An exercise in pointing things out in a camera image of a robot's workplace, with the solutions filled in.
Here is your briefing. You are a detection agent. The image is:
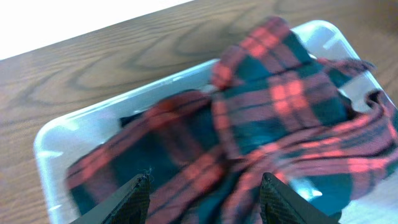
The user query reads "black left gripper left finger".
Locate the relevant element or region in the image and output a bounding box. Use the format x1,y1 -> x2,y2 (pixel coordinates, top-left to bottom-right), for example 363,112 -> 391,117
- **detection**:
71,174 -> 151,224

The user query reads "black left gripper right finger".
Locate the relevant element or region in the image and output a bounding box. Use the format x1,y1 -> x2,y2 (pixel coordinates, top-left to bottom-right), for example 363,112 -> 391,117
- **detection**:
259,172 -> 338,224

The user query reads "red plaid shirt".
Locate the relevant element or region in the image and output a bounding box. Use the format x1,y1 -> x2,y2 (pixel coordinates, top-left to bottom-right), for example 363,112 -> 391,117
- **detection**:
66,17 -> 397,223

